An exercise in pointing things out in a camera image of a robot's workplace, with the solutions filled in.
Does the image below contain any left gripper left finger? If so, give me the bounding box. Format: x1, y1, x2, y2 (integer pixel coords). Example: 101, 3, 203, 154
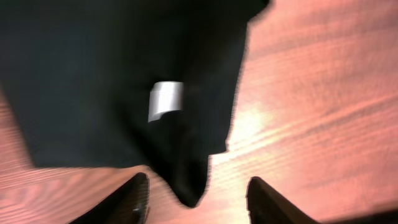
70, 172, 149, 224

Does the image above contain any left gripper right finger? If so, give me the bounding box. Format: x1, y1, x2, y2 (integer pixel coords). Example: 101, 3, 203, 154
246, 176, 319, 224

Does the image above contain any black t-shirt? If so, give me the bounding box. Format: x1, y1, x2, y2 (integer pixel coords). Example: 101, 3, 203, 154
1, 0, 268, 208

